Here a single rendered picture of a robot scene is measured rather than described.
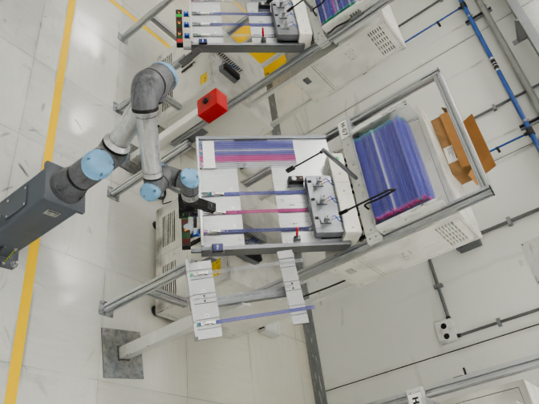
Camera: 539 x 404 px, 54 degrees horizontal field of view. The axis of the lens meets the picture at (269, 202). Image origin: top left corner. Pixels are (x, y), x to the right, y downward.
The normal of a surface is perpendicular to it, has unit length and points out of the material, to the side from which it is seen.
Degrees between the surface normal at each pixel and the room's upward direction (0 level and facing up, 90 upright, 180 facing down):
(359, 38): 90
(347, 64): 90
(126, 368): 0
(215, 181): 46
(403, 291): 89
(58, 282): 0
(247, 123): 90
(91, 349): 0
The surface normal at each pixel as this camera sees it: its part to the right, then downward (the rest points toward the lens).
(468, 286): -0.61, -0.39
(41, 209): 0.16, 0.84
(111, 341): 0.79, -0.43
